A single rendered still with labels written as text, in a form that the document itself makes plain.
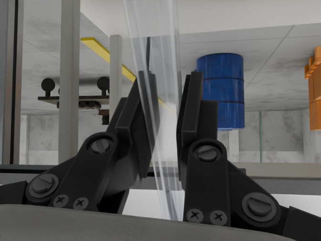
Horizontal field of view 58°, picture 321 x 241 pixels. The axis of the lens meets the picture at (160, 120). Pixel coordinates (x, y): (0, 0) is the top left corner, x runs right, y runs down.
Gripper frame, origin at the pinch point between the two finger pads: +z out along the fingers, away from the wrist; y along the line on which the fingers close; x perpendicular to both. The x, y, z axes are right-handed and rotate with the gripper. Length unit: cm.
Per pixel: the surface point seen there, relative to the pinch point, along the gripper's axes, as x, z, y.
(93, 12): -17, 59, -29
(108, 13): -18, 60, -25
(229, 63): -154, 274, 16
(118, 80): -38, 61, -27
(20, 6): -7.7, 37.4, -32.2
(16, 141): -24.5, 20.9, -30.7
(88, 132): -675, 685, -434
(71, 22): -14, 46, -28
